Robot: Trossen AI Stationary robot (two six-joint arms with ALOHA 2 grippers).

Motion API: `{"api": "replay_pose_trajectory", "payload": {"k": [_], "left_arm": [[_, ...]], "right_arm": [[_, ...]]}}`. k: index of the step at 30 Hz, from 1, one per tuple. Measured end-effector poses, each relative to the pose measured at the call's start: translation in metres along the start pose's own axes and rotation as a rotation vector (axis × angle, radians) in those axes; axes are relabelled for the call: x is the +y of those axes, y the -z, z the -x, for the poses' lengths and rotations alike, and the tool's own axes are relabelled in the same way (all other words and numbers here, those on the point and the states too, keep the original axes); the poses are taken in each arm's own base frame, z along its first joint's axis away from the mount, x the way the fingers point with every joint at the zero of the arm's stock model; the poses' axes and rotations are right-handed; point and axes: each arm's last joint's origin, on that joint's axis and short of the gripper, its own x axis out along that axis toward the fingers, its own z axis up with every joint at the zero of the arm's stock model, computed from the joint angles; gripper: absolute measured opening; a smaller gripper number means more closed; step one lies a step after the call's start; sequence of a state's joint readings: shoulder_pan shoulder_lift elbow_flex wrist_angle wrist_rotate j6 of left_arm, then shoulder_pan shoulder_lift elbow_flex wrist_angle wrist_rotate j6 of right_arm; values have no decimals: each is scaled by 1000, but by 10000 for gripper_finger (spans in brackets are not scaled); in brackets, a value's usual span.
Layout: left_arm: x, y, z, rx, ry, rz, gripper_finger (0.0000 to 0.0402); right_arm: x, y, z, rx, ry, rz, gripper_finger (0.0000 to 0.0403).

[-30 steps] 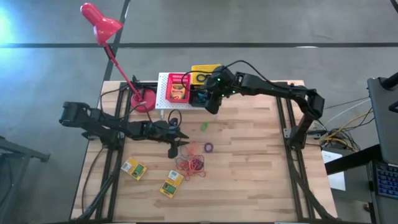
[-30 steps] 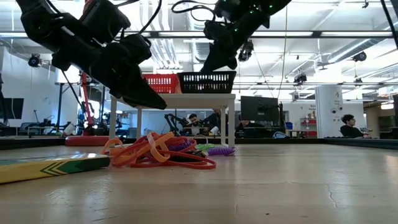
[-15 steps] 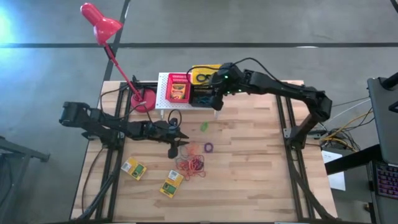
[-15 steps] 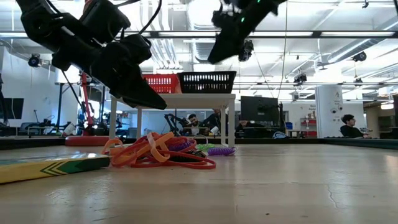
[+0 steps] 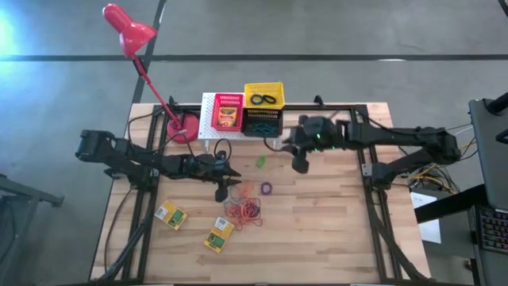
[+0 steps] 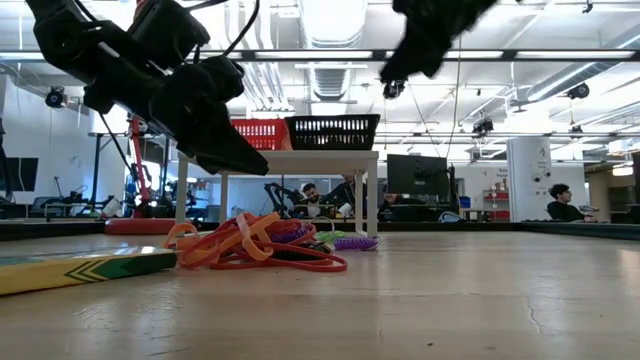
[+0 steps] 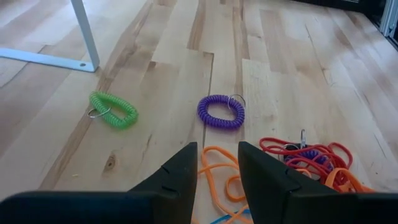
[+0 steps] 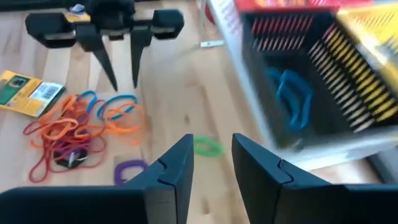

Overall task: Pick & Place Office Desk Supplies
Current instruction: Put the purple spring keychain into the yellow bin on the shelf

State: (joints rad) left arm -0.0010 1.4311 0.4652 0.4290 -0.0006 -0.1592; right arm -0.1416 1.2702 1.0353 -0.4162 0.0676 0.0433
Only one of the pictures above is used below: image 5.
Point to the yellow plastic basket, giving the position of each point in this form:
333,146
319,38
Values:
264,86

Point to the white paper sheet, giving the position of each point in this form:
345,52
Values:
430,234

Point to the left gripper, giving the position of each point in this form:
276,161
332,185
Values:
202,168

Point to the black desk beam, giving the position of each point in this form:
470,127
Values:
448,206

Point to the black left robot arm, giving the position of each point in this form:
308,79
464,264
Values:
119,153

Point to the red plastic basket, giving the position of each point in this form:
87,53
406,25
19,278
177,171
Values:
228,100

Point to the yellow green crayon box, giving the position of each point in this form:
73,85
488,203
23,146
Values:
227,117
170,215
219,235

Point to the black clamp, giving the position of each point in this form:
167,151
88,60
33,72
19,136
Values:
318,101
172,101

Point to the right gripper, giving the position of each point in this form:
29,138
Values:
303,159

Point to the black plastic basket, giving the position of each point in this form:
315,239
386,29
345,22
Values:
243,125

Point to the black aluminium table frame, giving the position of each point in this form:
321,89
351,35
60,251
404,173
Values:
333,107

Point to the grey metal table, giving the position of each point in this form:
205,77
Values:
31,193

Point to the backlit keyboard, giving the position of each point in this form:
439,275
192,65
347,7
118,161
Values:
494,230

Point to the red rubber band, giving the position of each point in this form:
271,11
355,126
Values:
234,208
250,216

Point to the white perforated shelf riser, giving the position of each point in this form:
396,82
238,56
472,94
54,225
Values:
206,119

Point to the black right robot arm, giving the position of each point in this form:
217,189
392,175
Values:
397,135

